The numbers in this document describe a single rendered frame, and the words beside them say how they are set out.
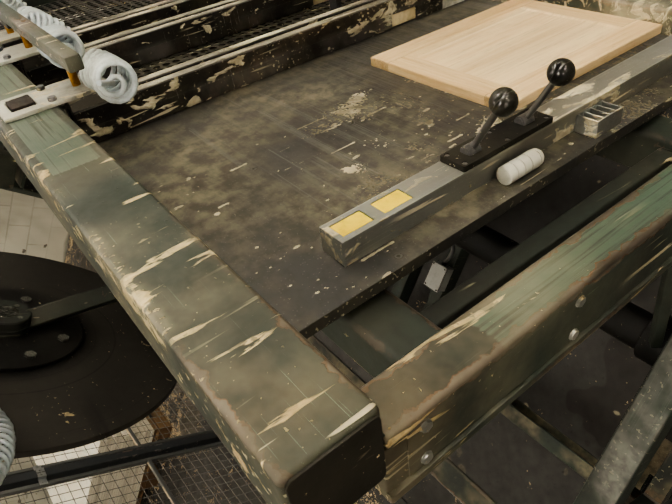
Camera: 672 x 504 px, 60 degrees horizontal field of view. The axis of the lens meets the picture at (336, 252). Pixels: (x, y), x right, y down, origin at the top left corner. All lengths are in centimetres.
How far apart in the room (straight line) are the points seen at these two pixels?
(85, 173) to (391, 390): 54
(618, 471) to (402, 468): 105
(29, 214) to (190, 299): 600
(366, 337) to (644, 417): 94
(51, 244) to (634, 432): 600
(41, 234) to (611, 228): 626
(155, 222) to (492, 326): 41
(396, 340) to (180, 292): 26
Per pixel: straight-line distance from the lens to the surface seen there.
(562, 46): 135
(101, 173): 88
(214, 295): 60
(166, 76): 125
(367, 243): 76
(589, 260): 69
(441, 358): 57
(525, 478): 265
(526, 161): 90
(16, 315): 146
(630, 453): 156
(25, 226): 661
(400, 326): 72
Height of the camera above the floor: 221
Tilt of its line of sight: 44 degrees down
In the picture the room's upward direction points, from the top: 88 degrees counter-clockwise
